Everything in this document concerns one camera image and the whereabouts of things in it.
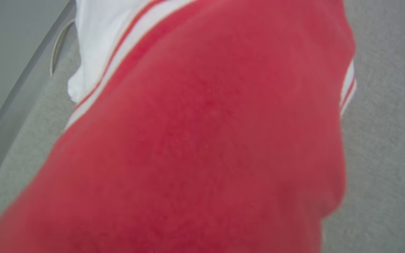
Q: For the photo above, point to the red and white garment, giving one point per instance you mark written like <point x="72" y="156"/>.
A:
<point x="202" y="140"/>

